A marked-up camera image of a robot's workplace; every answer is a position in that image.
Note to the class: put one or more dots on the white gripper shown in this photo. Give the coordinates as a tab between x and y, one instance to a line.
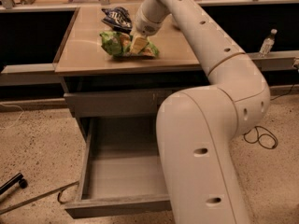
146	27

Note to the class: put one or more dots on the green rice chip bag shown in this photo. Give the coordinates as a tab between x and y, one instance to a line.
118	44

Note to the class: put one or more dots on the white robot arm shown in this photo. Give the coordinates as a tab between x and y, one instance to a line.
195	126

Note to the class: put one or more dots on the blue chip bag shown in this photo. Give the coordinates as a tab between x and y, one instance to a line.
118	19

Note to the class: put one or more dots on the closed top drawer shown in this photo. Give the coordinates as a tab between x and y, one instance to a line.
115	103

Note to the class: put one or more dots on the open middle drawer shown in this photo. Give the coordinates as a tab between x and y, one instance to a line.
121	173

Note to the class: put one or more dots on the grey drawer cabinet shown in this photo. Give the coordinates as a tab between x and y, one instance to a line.
85	67

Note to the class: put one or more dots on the clear plastic water bottle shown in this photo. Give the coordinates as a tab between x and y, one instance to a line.
268	43

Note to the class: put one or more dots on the black chair caster leg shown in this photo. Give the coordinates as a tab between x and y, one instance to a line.
16	179

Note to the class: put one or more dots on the grey window ledge rail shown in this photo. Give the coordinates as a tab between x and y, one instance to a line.
28	74

